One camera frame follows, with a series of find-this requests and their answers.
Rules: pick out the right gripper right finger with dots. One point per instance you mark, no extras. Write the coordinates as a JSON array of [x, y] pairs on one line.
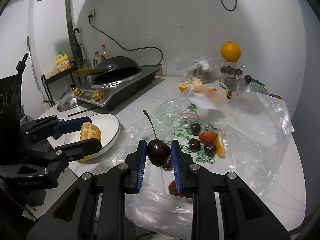
[[180, 163]]

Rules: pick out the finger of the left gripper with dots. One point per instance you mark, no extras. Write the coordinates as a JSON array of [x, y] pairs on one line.
[[51, 126], [71, 152]]

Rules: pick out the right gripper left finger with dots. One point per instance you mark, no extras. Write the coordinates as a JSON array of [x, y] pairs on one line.
[[138, 167]]

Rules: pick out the dark cherry with stem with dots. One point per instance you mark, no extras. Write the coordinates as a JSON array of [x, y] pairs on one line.
[[157, 150]]

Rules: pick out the strawberry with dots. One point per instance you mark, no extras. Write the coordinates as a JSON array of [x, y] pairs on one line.
[[173, 190], [207, 136]]

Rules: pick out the peeled mandarin half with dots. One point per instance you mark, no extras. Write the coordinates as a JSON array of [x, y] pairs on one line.
[[89, 131]]

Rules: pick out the dark cherry back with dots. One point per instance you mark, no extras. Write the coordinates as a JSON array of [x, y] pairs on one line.
[[195, 128]]

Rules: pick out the mandarin segment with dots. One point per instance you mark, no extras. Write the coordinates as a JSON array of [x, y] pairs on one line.
[[220, 149]]

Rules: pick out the steel pot lid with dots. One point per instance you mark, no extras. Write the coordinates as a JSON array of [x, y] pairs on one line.
[[67, 101]]

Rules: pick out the black chopstick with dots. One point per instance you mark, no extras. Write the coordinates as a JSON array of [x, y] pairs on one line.
[[83, 111]]

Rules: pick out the white round plate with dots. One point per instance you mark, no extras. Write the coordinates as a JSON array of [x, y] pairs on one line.
[[109, 126]]

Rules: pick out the yellow detergent bottle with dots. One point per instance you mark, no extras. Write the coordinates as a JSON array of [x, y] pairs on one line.
[[62, 61]]

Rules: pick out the steel induction cooker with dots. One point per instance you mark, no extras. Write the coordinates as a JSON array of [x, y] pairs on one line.
[[110, 89]]

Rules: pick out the clear printed plastic bag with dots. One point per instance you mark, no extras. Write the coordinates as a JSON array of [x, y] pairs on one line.
[[248, 134]]

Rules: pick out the dark oil bottle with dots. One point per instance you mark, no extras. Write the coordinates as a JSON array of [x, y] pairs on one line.
[[96, 59]]

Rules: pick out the black umbrella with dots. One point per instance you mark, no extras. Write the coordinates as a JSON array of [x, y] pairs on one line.
[[78, 46]]

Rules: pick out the half peeled orange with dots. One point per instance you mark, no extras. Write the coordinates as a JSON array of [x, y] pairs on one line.
[[197, 85]]

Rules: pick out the black wok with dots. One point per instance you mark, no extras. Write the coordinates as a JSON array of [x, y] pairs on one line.
[[111, 70]]

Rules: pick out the red cap sauce bottle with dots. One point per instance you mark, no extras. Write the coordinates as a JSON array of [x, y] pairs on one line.
[[103, 53]]

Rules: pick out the steel cup in bag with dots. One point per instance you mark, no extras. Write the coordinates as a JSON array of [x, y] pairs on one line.
[[194, 67]]

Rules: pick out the steel lid with knob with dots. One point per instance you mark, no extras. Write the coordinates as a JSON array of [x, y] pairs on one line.
[[239, 86]]

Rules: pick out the clear box of dates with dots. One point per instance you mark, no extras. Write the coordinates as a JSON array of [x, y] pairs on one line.
[[230, 70]]

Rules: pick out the whole orange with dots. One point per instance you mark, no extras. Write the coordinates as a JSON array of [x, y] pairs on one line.
[[230, 51]]

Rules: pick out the left wall socket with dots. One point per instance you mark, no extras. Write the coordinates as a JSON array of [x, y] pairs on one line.
[[91, 14]]

